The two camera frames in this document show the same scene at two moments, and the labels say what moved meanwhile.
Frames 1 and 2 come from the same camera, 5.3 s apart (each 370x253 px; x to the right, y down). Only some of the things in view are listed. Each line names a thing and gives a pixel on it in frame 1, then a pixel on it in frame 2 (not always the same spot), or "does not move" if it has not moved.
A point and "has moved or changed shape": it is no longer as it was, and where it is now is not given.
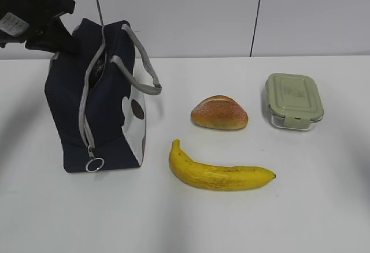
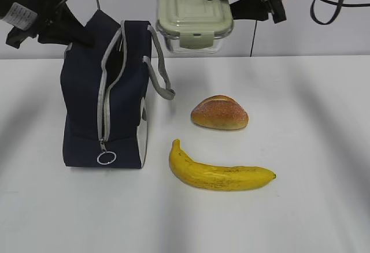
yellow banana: x=217 y=178 does not move
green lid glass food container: x=293 y=103 → x=191 y=24
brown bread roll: x=219 y=112 does not move
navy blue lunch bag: x=92 y=92 has moved or changed shape
